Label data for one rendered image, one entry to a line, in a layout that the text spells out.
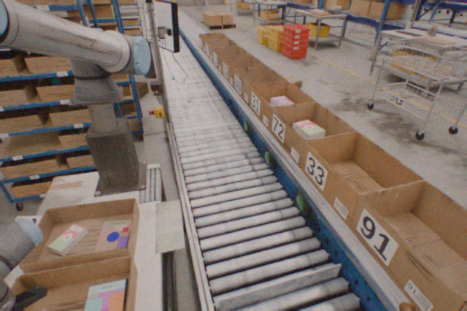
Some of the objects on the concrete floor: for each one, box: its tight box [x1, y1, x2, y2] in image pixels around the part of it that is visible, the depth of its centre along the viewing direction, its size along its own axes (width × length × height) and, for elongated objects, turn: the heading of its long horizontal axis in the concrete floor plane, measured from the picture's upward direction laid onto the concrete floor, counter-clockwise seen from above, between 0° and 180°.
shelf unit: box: [0, 0, 123, 211], centre depth 209 cm, size 98×49×196 cm, turn 107°
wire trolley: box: [368, 37, 467, 140], centre depth 339 cm, size 107×56×103 cm, turn 16°
